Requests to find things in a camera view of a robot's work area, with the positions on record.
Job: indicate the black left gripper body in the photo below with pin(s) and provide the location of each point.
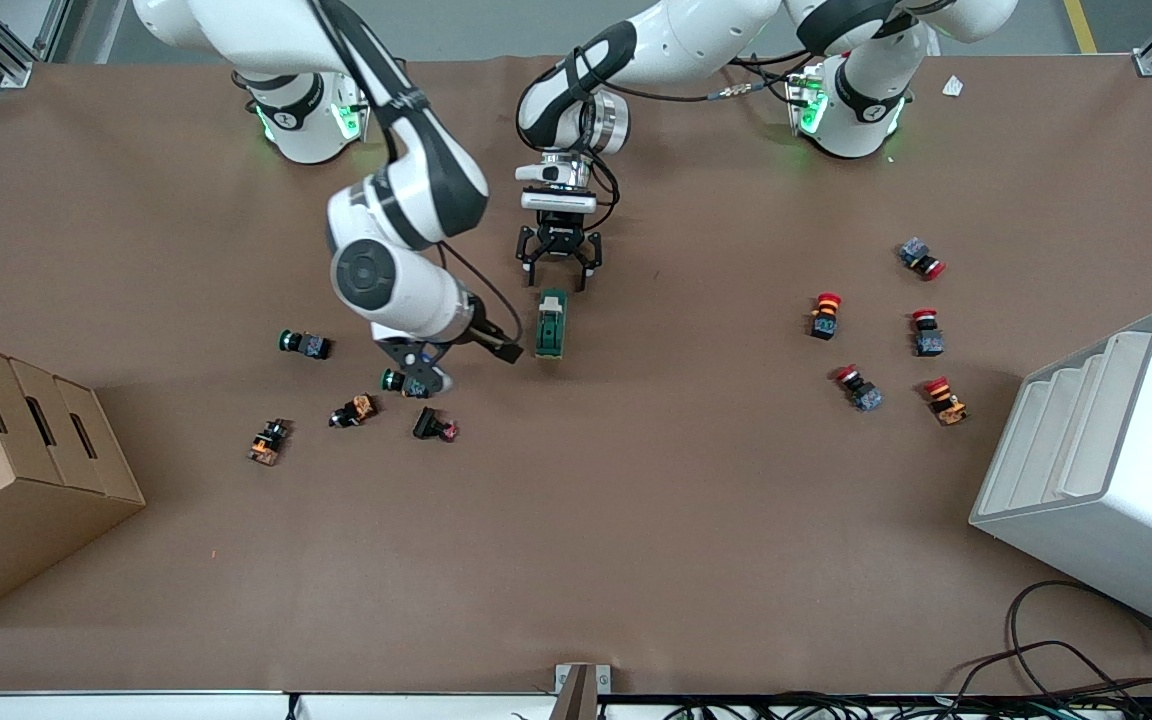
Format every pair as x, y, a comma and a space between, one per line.
558, 238

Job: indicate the green load switch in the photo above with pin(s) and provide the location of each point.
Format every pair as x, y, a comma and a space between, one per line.
551, 325

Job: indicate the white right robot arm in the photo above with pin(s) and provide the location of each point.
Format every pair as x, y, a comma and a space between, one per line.
396, 280

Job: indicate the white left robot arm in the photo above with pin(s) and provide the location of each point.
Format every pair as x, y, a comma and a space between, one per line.
686, 40

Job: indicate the green pushbutton blue contact block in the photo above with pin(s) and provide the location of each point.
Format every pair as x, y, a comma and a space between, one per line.
303, 344
390, 380

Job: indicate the black square pushbutton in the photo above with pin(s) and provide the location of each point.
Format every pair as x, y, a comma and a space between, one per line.
431, 424

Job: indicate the brown table cover sheet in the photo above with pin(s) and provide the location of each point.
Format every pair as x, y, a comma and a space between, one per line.
636, 500

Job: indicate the red pushbutton black contact block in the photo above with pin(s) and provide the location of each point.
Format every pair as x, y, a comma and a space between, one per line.
826, 315

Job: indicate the red pushbutton blue contact block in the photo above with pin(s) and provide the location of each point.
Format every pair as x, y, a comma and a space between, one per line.
921, 258
859, 388
927, 335

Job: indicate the red pushbutton orange contact block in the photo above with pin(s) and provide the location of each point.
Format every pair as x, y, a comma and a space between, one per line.
944, 400

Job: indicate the brown cardboard box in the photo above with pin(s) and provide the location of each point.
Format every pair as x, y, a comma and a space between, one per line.
16, 480

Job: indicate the small white paper scrap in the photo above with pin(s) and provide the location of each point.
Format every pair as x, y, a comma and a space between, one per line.
953, 86

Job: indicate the white stepped plastic bin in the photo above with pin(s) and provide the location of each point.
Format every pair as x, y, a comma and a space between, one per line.
1106, 480

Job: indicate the black selector switch orange block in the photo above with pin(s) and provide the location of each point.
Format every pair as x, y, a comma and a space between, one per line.
268, 441
354, 410

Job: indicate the metal table edge bracket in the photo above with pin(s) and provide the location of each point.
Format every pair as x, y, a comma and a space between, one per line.
581, 685

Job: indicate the white table edge rail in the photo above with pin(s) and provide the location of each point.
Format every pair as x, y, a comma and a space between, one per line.
136, 706

